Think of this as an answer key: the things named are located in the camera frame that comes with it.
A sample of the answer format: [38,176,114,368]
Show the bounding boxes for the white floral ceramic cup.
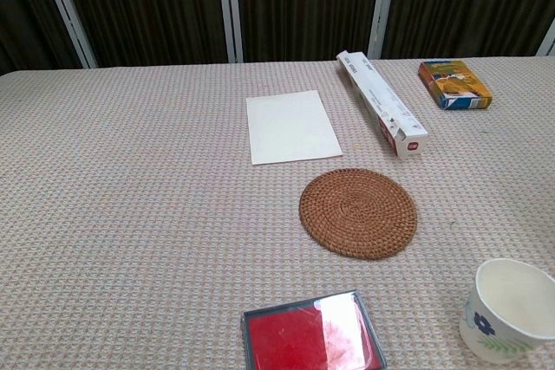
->
[459,258,555,360]

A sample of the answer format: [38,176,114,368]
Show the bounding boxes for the round woven rattan coaster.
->
[298,167,419,261]

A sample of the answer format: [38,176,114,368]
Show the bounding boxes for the white paper sheet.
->
[245,89,344,166]

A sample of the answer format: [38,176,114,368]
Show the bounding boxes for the long white cardboard box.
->
[336,50,429,161]

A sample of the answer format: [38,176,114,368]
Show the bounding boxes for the beige checkered tablecloth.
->
[0,55,555,370]

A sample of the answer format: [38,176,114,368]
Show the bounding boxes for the red ink pad case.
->
[241,289,388,370]

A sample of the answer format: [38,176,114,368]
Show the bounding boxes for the yellow and blue small box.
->
[418,60,494,111]

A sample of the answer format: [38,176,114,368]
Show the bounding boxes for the white metal partition post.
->
[35,0,97,69]
[366,0,399,60]
[215,0,244,64]
[536,19,555,57]

